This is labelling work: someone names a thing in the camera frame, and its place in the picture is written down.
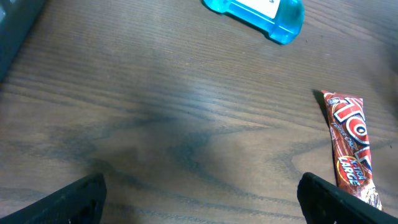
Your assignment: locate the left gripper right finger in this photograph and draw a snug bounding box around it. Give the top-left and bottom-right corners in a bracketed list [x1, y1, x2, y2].
[297, 172, 397, 224]

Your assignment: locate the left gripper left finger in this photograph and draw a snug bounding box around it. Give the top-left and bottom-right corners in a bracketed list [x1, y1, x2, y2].
[1, 173, 107, 224]

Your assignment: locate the orange chocolate bar wrapper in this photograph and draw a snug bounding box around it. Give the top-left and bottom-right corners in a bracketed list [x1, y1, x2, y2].
[322, 90, 382, 210]

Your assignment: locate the blue mouthwash bottle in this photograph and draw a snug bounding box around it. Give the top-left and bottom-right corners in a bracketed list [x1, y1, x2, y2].
[203, 0, 305, 45]

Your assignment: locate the grey plastic shopping basket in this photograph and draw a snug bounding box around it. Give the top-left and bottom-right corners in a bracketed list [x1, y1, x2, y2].
[1, 0, 46, 80]

